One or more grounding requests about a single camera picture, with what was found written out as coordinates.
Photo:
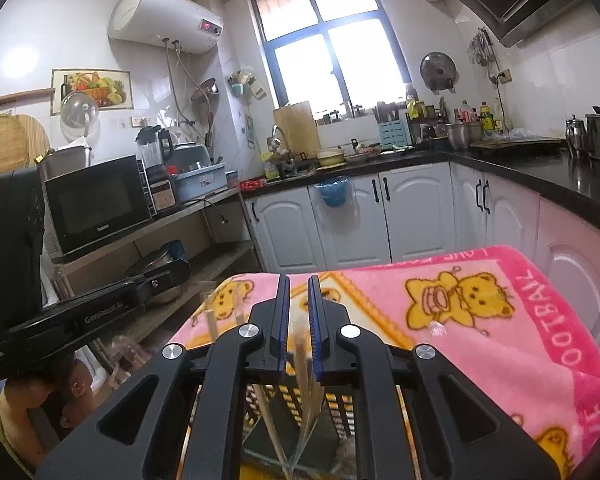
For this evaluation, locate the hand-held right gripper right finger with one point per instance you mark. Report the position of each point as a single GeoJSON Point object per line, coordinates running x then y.
{"type": "Point", "coordinates": [314, 340]}

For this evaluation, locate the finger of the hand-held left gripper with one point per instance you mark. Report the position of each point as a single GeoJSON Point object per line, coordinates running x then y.
{"type": "Point", "coordinates": [160, 275]}

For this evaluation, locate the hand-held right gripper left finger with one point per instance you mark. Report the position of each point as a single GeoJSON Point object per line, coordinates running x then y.
{"type": "Point", "coordinates": [281, 330]}

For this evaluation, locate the chopstick pair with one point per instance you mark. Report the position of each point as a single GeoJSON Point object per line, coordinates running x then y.
{"type": "Point", "coordinates": [300, 360]}
{"type": "Point", "coordinates": [209, 312]}
{"type": "Point", "coordinates": [238, 305]}

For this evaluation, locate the dark green utensil holder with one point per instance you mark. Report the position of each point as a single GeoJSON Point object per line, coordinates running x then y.
{"type": "Point", "coordinates": [337, 405]}

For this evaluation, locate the person's left forearm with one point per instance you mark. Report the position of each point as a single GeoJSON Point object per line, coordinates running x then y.
{"type": "Point", "coordinates": [22, 442]}

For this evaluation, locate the person's left hand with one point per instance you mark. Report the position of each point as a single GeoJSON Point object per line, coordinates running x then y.
{"type": "Point", "coordinates": [72, 385]}

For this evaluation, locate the stack of steel pots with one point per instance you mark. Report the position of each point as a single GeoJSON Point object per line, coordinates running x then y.
{"type": "Point", "coordinates": [157, 255]}

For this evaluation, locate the grey storage shelf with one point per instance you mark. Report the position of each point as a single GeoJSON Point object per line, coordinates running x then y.
{"type": "Point", "coordinates": [220, 260]}

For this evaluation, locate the wood pattern appliance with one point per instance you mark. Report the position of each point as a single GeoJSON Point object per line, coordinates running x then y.
{"type": "Point", "coordinates": [162, 190]}

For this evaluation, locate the black microwave oven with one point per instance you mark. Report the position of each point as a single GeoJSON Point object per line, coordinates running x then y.
{"type": "Point", "coordinates": [100, 205]}

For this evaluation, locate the white base cabinets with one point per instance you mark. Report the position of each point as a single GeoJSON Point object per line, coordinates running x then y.
{"type": "Point", "coordinates": [290, 230]}

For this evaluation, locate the blue dish drainer box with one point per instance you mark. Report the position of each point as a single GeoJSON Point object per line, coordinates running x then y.
{"type": "Point", "coordinates": [200, 180]}

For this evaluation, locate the round bamboo trays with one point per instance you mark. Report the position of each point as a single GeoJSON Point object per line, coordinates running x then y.
{"type": "Point", "coordinates": [5, 155]}

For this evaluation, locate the black blender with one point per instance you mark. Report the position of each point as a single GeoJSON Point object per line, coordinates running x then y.
{"type": "Point", "coordinates": [152, 152]}

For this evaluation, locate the red packet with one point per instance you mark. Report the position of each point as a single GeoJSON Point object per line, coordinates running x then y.
{"type": "Point", "coordinates": [252, 185]}

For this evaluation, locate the blue hanging bin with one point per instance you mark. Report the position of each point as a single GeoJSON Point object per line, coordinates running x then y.
{"type": "Point", "coordinates": [332, 192]}

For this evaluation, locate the clear glass pot lid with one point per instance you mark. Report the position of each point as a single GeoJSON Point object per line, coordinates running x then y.
{"type": "Point", "coordinates": [79, 115]}

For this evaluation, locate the wooden rolling pin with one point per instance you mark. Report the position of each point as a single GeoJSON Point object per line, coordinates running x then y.
{"type": "Point", "coordinates": [15, 97]}

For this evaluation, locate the pink printed blanket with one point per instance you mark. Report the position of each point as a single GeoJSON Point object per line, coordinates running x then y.
{"type": "Point", "coordinates": [480, 360]}

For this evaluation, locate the steel faucet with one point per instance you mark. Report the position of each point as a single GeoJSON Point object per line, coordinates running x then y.
{"type": "Point", "coordinates": [279, 140]}

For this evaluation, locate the cream ceramic pot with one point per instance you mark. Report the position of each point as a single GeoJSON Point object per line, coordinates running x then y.
{"type": "Point", "coordinates": [331, 156]}

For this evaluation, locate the hanging copper pan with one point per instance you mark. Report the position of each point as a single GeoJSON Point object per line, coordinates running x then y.
{"type": "Point", "coordinates": [204, 91]}

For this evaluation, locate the wooden cutting board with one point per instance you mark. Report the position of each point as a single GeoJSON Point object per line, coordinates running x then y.
{"type": "Point", "coordinates": [295, 130]}

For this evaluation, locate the light blue knife block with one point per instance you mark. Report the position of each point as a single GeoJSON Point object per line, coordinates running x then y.
{"type": "Point", "coordinates": [395, 134]}

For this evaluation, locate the spice rack with bottles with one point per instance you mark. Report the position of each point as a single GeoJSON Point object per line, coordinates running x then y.
{"type": "Point", "coordinates": [425, 120]}

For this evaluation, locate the steel stock pot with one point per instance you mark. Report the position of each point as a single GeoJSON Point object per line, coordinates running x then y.
{"type": "Point", "coordinates": [462, 136]}

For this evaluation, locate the white water heater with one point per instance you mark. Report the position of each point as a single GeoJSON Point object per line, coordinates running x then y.
{"type": "Point", "coordinates": [160, 15]}

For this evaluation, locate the dark framed window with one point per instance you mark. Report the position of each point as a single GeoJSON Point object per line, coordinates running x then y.
{"type": "Point", "coordinates": [355, 60]}

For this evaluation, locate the yellow oil bottle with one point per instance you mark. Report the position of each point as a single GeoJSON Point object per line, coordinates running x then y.
{"type": "Point", "coordinates": [487, 119]}

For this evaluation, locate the thin wooden board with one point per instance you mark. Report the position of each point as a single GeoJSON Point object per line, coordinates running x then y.
{"type": "Point", "coordinates": [515, 143]}

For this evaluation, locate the black kitchen countertop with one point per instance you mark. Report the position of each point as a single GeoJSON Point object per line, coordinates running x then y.
{"type": "Point", "coordinates": [555, 170]}

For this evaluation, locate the steel pot lid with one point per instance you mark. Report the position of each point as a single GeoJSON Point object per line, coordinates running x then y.
{"type": "Point", "coordinates": [437, 71]}

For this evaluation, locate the steel teapot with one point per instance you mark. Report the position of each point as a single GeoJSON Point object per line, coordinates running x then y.
{"type": "Point", "coordinates": [575, 137]}

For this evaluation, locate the wall switch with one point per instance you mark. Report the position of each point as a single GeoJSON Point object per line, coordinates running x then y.
{"type": "Point", "coordinates": [132, 121]}

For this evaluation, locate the fruit wall picture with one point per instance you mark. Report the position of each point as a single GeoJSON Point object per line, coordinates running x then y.
{"type": "Point", "coordinates": [92, 87]}

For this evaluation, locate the teal wall holder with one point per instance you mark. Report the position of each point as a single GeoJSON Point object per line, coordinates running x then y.
{"type": "Point", "coordinates": [237, 87]}

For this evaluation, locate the wall socket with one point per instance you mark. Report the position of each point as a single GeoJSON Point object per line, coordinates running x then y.
{"type": "Point", "coordinates": [504, 76]}

